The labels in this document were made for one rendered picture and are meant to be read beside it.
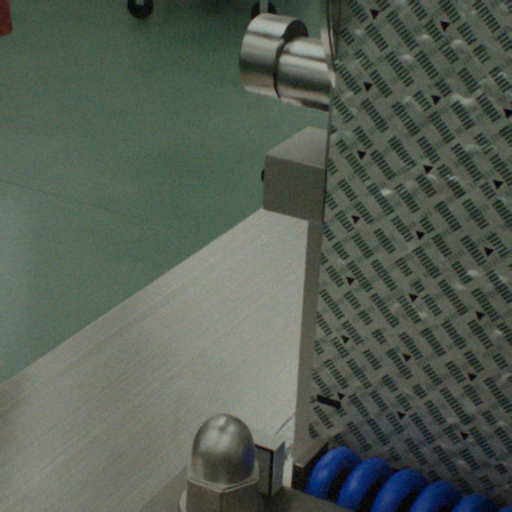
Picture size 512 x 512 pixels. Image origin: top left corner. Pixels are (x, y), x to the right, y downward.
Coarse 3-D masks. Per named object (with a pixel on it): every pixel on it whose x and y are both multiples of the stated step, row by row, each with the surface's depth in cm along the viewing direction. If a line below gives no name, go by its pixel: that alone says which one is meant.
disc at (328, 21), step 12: (324, 0) 52; (336, 0) 52; (324, 12) 52; (336, 12) 53; (324, 24) 53; (336, 24) 53; (324, 36) 53; (336, 36) 53; (324, 48) 53; (336, 48) 54
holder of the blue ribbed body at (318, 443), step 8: (320, 440) 60; (328, 440) 60; (312, 448) 59; (320, 448) 59; (304, 456) 59; (312, 456) 59; (320, 456) 60; (296, 464) 58; (304, 464) 58; (312, 464) 59; (296, 472) 58; (304, 472) 58; (296, 480) 59; (304, 480) 59; (296, 488) 59; (304, 488) 59
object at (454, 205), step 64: (384, 128) 54; (448, 128) 52; (384, 192) 55; (448, 192) 53; (384, 256) 56; (448, 256) 55; (320, 320) 59; (384, 320) 57; (448, 320) 56; (320, 384) 60; (384, 384) 58; (448, 384) 57; (384, 448) 60; (448, 448) 58
